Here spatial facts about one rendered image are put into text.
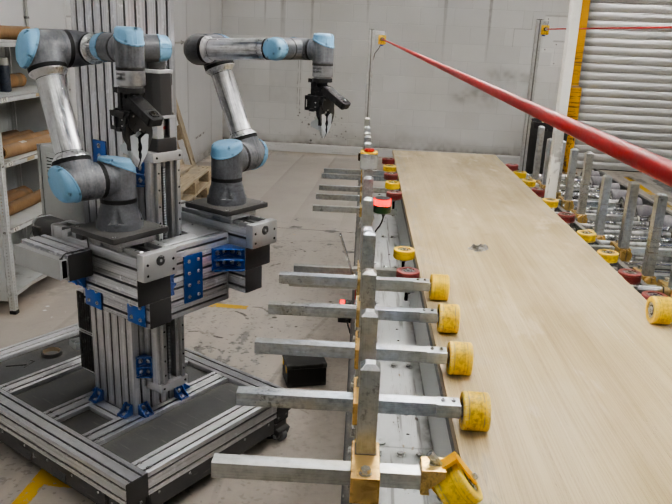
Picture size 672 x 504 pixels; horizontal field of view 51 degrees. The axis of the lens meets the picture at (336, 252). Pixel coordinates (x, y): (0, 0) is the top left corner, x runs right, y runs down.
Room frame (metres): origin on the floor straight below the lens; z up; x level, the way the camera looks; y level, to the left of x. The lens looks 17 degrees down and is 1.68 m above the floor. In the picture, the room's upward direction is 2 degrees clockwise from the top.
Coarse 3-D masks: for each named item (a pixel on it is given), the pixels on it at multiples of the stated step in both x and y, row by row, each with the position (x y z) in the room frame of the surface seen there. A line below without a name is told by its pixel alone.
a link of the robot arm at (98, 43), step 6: (96, 36) 1.99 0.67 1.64; (102, 36) 1.97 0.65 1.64; (108, 36) 1.96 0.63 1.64; (90, 42) 2.00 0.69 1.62; (96, 42) 1.98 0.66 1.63; (102, 42) 1.95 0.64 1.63; (90, 48) 2.00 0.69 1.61; (96, 48) 1.97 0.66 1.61; (102, 48) 1.95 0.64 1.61; (96, 54) 1.98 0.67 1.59; (102, 54) 1.96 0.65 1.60; (108, 54) 1.94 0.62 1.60; (102, 60) 2.00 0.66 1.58; (108, 60) 1.97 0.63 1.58
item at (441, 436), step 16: (400, 208) 3.80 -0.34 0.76; (400, 224) 3.71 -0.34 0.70; (400, 240) 3.61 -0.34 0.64; (416, 304) 2.46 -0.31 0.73; (416, 336) 2.36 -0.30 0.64; (432, 368) 1.84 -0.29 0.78; (432, 384) 1.80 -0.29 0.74; (432, 432) 1.71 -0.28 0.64; (448, 432) 1.45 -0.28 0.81; (448, 448) 1.42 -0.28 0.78
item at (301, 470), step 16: (224, 464) 1.06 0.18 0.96; (240, 464) 1.06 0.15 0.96; (256, 464) 1.06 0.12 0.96; (272, 464) 1.07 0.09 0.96; (288, 464) 1.07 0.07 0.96; (304, 464) 1.07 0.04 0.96; (320, 464) 1.07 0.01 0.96; (336, 464) 1.07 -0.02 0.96; (384, 464) 1.08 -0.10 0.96; (400, 464) 1.08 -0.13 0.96; (272, 480) 1.06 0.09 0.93; (288, 480) 1.06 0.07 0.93; (304, 480) 1.06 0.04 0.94; (320, 480) 1.06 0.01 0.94; (336, 480) 1.06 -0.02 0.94; (384, 480) 1.05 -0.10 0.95; (400, 480) 1.05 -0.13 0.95; (416, 480) 1.05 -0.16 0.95
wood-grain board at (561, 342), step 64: (448, 192) 3.64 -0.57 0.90; (512, 192) 3.70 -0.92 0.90; (448, 256) 2.51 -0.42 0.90; (512, 256) 2.55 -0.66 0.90; (576, 256) 2.58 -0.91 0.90; (512, 320) 1.92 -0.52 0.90; (576, 320) 1.94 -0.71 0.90; (640, 320) 1.96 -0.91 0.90; (448, 384) 1.50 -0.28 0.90; (512, 384) 1.52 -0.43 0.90; (576, 384) 1.53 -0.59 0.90; (640, 384) 1.55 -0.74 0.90; (512, 448) 1.24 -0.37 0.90; (576, 448) 1.25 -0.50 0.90; (640, 448) 1.26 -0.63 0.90
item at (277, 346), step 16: (256, 352) 1.56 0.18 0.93; (272, 352) 1.56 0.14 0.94; (288, 352) 1.56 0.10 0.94; (304, 352) 1.56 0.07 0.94; (320, 352) 1.56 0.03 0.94; (336, 352) 1.56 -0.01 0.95; (352, 352) 1.56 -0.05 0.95; (384, 352) 1.55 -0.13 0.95; (400, 352) 1.55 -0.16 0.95; (416, 352) 1.55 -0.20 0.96; (432, 352) 1.55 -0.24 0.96
